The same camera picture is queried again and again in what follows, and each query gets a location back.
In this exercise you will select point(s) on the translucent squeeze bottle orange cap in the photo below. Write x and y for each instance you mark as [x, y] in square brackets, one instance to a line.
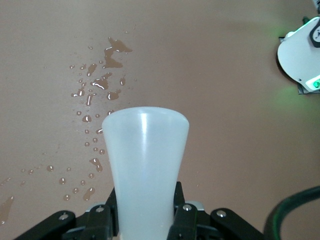
[145, 162]

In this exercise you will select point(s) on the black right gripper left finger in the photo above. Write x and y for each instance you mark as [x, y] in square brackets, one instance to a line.
[100, 225]

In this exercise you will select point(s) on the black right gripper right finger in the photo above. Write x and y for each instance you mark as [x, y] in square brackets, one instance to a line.
[190, 225]

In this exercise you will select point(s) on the brown table cover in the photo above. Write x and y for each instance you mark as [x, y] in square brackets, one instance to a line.
[212, 100]

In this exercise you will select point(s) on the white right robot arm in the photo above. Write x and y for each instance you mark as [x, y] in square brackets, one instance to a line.
[295, 55]

